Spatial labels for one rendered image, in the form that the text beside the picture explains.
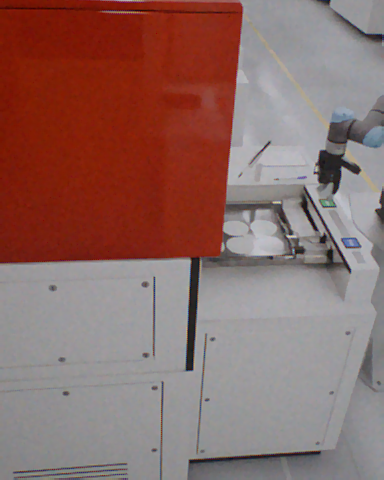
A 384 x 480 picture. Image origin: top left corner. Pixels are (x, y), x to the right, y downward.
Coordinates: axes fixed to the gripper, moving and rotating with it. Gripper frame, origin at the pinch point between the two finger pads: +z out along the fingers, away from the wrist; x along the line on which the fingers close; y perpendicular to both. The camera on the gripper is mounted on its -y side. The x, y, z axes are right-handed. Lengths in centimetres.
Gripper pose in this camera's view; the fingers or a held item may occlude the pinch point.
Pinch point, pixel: (330, 198)
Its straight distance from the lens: 215.2
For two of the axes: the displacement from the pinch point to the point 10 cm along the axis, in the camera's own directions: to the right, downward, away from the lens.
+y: -9.9, 0.2, -1.1
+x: 1.1, 5.6, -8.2
